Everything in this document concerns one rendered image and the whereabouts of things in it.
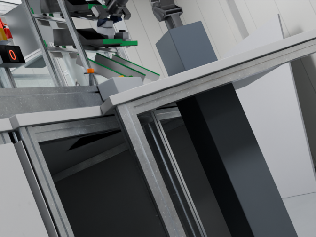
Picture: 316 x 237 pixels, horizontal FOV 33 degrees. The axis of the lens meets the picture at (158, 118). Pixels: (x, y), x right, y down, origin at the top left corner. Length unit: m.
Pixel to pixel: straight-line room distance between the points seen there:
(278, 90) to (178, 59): 2.99
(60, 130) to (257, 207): 0.77
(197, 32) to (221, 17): 3.90
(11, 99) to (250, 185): 0.87
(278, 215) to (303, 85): 3.26
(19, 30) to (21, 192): 2.42
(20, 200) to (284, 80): 3.74
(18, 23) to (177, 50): 1.86
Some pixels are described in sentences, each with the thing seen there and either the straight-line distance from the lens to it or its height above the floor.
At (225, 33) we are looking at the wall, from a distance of 5.86.
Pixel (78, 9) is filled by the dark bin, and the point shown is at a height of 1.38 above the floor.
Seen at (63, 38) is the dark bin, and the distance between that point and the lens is 2.41.
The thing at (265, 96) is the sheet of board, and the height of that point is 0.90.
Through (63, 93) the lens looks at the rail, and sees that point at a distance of 1.66.
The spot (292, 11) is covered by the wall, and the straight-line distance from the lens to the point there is 4.97.
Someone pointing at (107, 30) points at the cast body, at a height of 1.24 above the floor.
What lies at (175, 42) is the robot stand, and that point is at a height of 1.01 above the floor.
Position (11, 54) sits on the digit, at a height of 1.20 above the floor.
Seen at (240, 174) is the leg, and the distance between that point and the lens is 1.88.
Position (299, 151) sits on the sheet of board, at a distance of 4.69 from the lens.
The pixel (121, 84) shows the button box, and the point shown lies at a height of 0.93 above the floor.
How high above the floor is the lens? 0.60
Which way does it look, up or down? 6 degrees up
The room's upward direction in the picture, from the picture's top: 22 degrees counter-clockwise
